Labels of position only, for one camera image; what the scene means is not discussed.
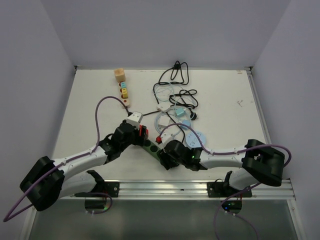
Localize black cable of green strip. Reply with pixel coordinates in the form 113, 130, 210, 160
151, 59, 201, 141

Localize light teal charger green strip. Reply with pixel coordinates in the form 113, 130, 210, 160
174, 107, 186, 118

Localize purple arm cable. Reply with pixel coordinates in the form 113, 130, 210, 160
2, 96, 132, 223
158, 122, 292, 240

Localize white Honor USB charger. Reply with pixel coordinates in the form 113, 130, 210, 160
158, 116, 171, 127

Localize teal charger on beige strip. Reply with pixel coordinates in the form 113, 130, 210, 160
119, 81, 127, 88

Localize black cable of beige strip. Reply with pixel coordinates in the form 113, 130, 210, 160
124, 106, 161, 118

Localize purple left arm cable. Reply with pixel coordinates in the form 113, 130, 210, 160
2, 96, 132, 223

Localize round light blue socket hub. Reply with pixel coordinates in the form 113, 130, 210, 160
185, 131, 206, 149

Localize black plug head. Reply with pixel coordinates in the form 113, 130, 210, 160
190, 112, 198, 121

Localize thin light blue USB cable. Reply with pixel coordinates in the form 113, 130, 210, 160
151, 82, 193, 111

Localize beige wooden cube adapter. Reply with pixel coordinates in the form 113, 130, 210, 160
113, 68, 126, 83

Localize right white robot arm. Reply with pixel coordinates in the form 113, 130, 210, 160
163, 139, 285, 197

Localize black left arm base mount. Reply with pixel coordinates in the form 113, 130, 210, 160
74, 170, 120, 198

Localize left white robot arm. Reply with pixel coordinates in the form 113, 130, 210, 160
19, 119, 149, 211

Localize light blue USB charger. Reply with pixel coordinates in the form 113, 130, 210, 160
180, 119, 192, 130

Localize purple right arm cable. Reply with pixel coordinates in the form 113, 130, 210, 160
158, 122, 292, 240

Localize aluminium rail table edge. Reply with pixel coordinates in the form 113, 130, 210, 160
32, 178, 296, 201

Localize yellow USB charger cube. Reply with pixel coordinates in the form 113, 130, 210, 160
121, 88, 128, 99

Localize green power strip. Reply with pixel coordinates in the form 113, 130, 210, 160
142, 139, 161, 162

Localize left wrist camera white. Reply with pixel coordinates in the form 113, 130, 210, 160
126, 111, 143, 130

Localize red cube adapter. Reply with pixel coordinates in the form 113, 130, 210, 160
138, 125, 149, 141

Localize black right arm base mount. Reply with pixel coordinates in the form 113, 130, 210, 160
206, 169, 257, 198

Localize beige power strip red sockets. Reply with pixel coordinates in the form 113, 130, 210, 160
118, 81, 131, 108

